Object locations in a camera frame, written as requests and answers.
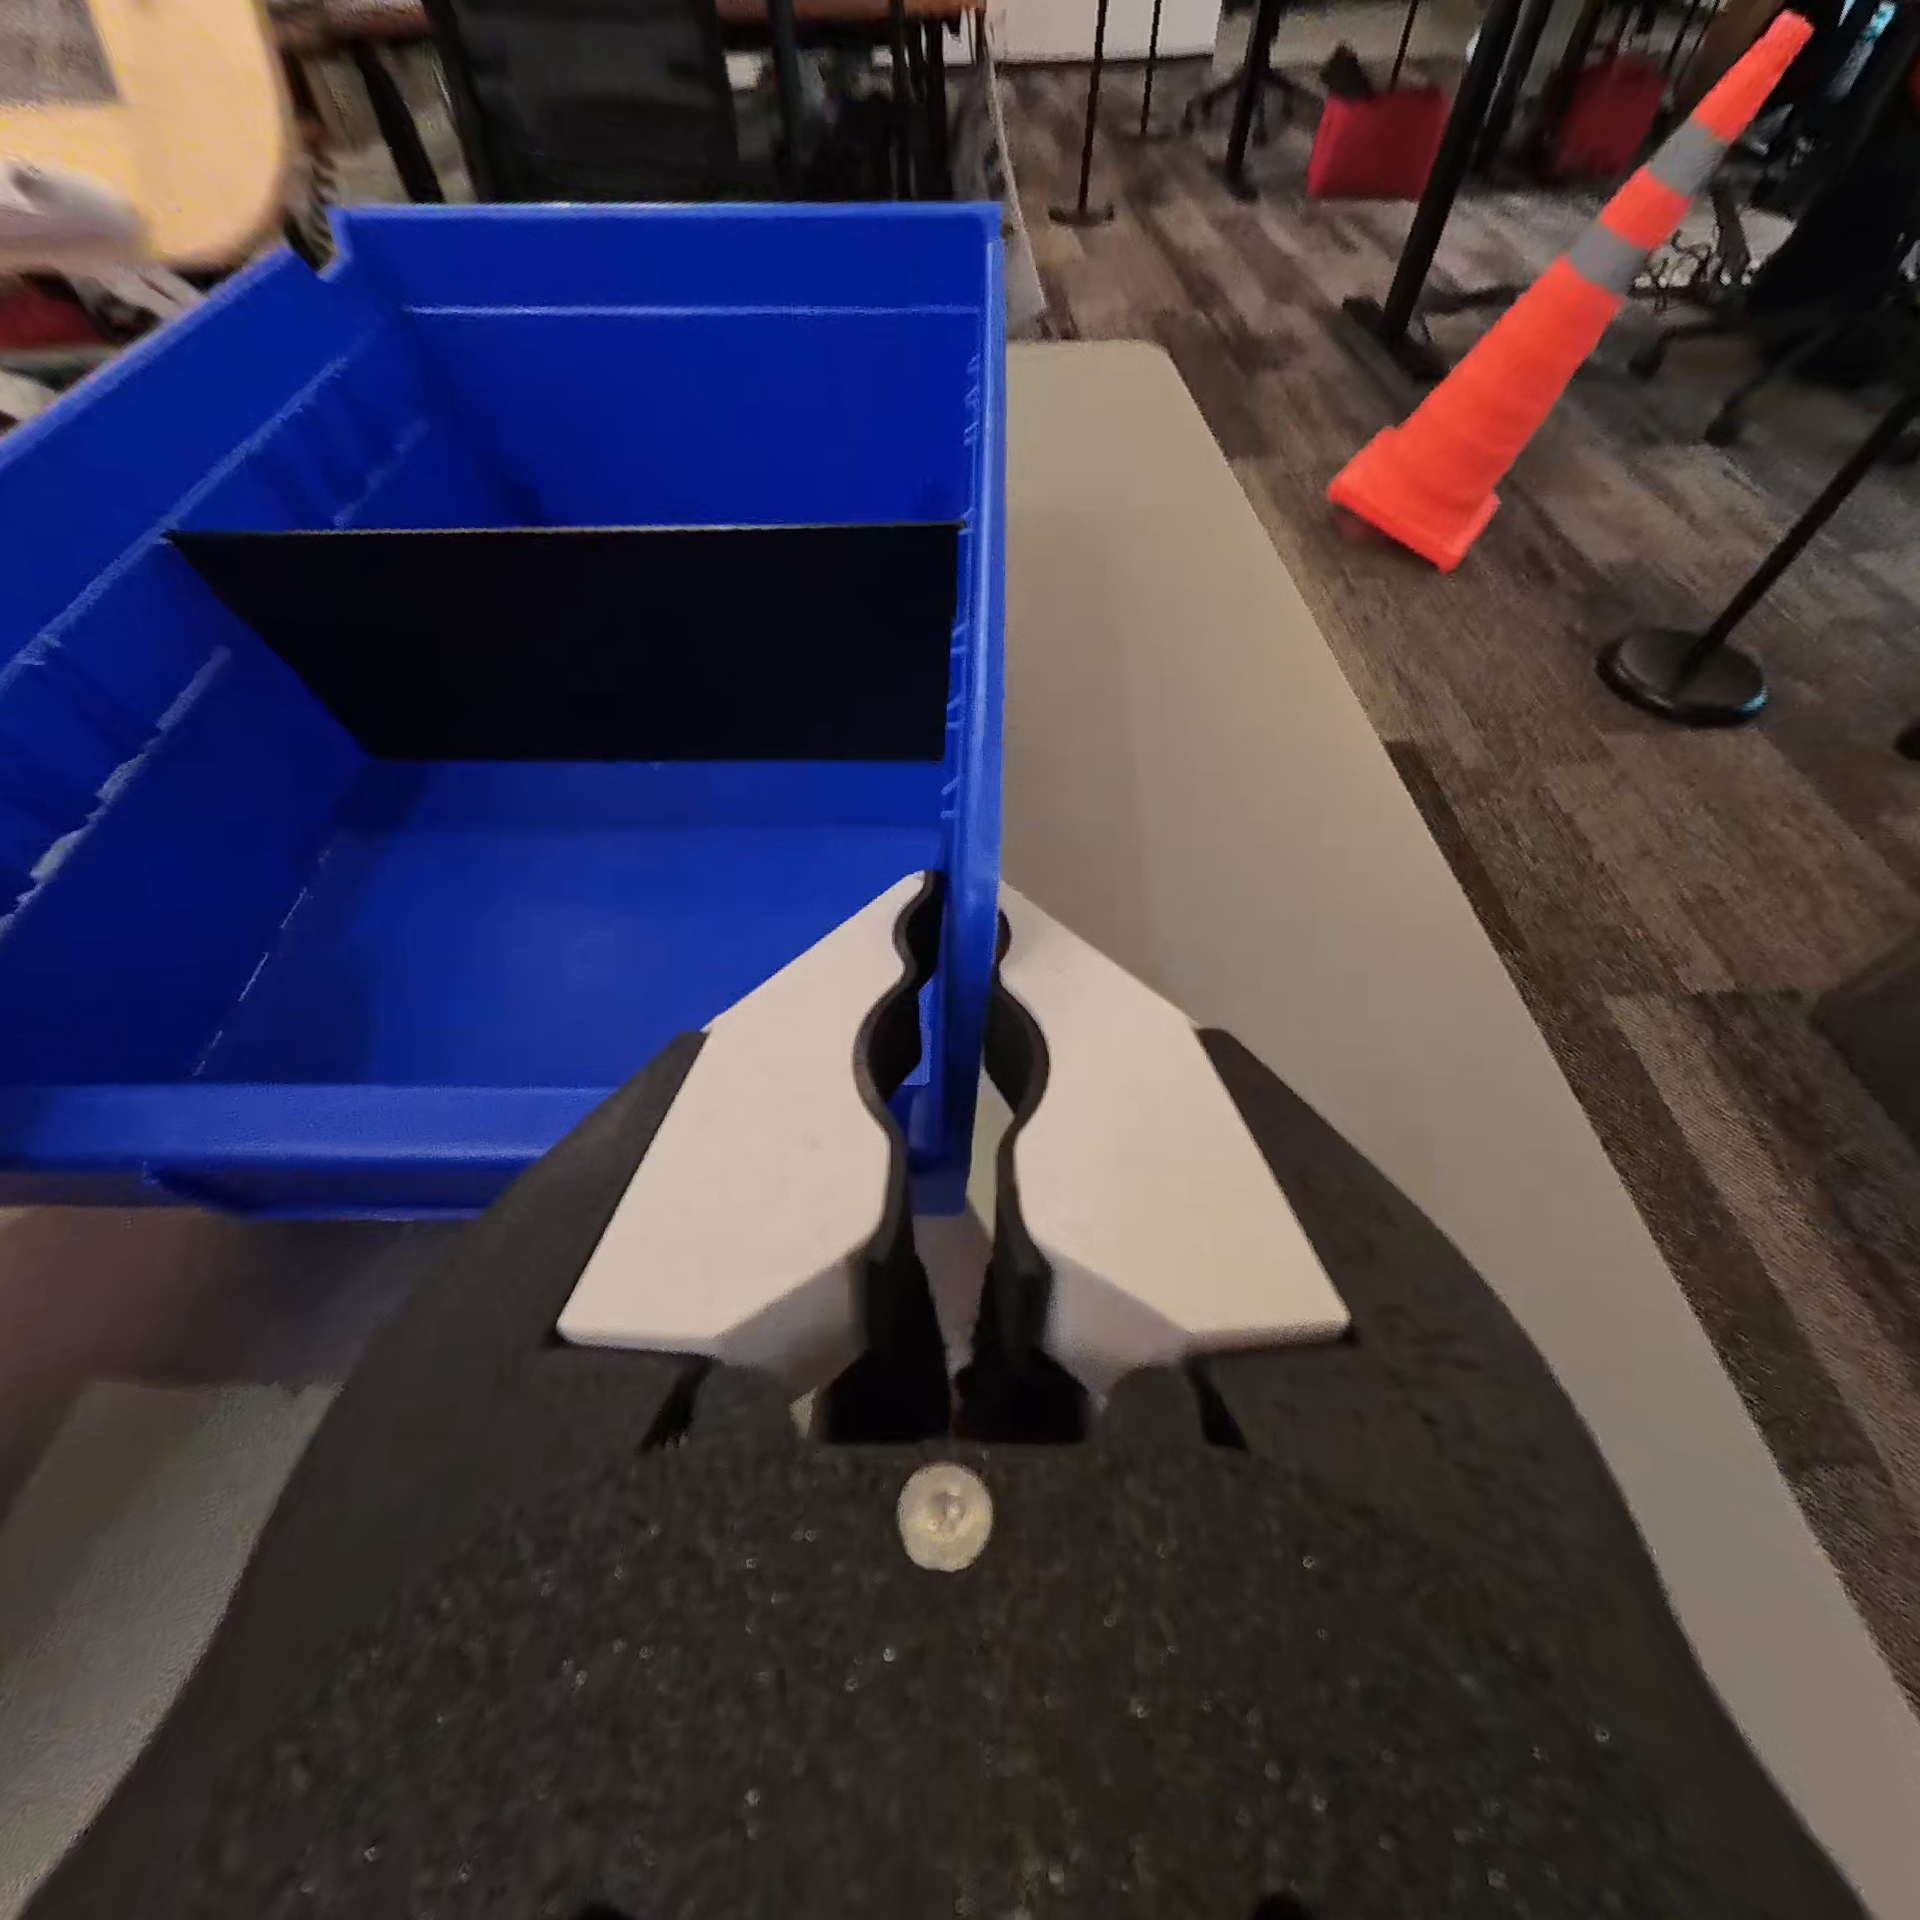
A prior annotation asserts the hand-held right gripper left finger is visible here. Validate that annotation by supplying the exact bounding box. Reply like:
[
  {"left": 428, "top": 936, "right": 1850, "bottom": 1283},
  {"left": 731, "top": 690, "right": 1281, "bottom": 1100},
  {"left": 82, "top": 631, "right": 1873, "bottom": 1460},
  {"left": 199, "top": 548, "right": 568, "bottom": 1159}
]
[{"left": 553, "top": 870, "right": 953, "bottom": 1404}]

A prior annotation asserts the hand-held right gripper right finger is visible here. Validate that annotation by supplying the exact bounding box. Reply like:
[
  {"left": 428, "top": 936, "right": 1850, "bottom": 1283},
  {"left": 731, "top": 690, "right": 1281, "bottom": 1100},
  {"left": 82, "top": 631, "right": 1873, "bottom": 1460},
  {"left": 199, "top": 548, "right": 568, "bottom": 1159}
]
[{"left": 966, "top": 881, "right": 1355, "bottom": 1404}]

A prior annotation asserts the blue plastic bin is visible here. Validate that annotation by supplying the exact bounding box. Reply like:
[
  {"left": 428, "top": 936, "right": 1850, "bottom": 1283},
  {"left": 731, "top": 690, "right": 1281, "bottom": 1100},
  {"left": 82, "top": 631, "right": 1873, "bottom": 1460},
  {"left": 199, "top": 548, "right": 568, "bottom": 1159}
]
[{"left": 0, "top": 202, "right": 1010, "bottom": 1220}]

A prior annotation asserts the grey desk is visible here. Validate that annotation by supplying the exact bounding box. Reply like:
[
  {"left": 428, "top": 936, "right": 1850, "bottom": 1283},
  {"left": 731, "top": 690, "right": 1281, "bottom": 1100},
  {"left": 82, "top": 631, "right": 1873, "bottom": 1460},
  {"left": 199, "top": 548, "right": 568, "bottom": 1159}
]
[{"left": 0, "top": 342, "right": 1920, "bottom": 1920}]

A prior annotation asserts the black bin divider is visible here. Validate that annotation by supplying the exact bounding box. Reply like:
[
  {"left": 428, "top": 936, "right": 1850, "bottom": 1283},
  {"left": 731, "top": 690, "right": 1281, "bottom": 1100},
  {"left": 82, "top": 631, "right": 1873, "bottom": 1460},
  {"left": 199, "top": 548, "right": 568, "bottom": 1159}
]
[{"left": 167, "top": 521, "right": 966, "bottom": 764}]

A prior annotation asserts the orange traffic cone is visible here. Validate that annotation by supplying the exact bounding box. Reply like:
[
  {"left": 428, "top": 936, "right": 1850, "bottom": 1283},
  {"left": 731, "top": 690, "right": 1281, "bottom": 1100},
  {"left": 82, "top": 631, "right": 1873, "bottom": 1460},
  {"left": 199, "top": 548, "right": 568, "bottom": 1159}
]
[{"left": 1326, "top": 12, "right": 1814, "bottom": 575}]

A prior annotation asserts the red bag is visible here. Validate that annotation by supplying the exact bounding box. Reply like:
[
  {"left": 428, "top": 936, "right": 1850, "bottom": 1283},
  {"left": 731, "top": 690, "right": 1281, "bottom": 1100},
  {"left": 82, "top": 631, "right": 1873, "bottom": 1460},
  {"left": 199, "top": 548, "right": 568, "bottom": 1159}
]
[
  {"left": 1303, "top": 81, "right": 1458, "bottom": 202},
  {"left": 1544, "top": 51, "right": 1667, "bottom": 181}
]

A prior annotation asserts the black office chair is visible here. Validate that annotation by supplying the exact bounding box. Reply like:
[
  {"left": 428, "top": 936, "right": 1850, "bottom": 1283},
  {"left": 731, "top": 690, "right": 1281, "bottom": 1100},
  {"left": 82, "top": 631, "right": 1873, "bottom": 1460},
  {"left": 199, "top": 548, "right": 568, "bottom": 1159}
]
[{"left": 425, "top": 0, "right": 751, "bottom": 203}]

